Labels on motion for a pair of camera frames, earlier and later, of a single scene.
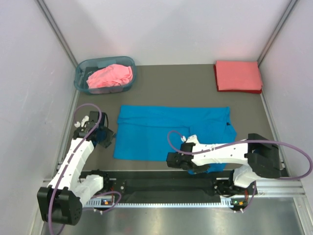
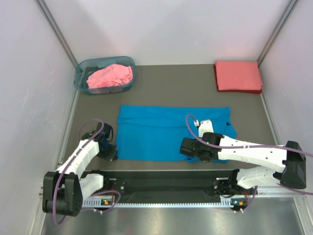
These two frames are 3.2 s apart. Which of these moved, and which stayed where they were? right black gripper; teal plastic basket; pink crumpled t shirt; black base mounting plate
Moved: right black gripper
Stayed: black base mounting plate; pink crumpled t shirt; teal plastic basket
